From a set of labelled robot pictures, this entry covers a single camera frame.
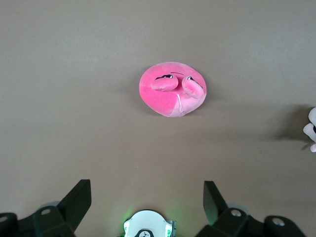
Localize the white pink dog plush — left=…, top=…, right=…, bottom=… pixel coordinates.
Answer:
left=303, top=106, right=316, bottom=153

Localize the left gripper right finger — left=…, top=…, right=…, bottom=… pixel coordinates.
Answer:
left=203, top=181, right=308, bottom=237

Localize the pink round plush toy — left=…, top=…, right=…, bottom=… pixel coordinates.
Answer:
left=138, top=62, right=206, bottom=118

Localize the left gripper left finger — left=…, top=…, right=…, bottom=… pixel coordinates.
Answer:
left=0, top=179, right=92, bottom=237

